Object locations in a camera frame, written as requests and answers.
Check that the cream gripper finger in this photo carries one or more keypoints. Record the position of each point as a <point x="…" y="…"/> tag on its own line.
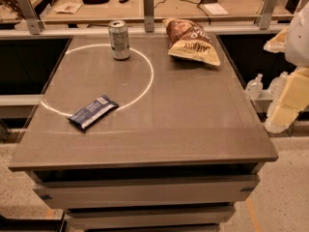
<point x="278" y="43"/>
<point x="291" y="98"/>

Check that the silver 7up soda can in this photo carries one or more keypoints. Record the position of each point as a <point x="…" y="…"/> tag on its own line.
<point x="118" y="36"/>

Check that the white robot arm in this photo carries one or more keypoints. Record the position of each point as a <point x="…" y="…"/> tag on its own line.
<point x="297" y="41"/>

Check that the clear plastic bottle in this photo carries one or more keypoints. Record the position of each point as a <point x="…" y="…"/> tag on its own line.
<point x="254" y="87"/>

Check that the white paper sheet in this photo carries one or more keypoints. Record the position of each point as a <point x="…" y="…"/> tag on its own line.
<point x="215" y="9"/>

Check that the brown chip bag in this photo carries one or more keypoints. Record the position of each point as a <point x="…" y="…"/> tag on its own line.
<point x="189" y="40"/>

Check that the black pouch on desk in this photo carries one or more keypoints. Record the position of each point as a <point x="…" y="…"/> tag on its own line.
<point x="94" y="2"/>

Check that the grey drawer cabinet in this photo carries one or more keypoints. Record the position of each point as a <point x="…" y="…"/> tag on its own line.
<point x="172" y="198"/>

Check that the blue snack bar wrapper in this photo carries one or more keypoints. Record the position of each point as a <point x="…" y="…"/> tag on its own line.
<point x="95" y="110"/>

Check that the paper packet on desk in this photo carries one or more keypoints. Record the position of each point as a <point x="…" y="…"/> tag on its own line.
<point x="68" y="8"/>

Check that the metal bracket right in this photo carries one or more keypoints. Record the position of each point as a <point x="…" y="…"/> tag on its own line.
<point x="265" y="14"/>

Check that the metal bracket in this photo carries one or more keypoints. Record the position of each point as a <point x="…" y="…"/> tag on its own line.
<point x="149" y="15"/>
<point x="265" y="14"/>
<point x="34" y="24"/>

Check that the metal bracket middle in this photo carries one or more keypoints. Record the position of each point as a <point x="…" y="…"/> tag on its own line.
<point x="149" y="15"/>

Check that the metal bracket left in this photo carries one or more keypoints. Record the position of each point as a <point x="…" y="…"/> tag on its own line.
<point x="34" y="24"/>

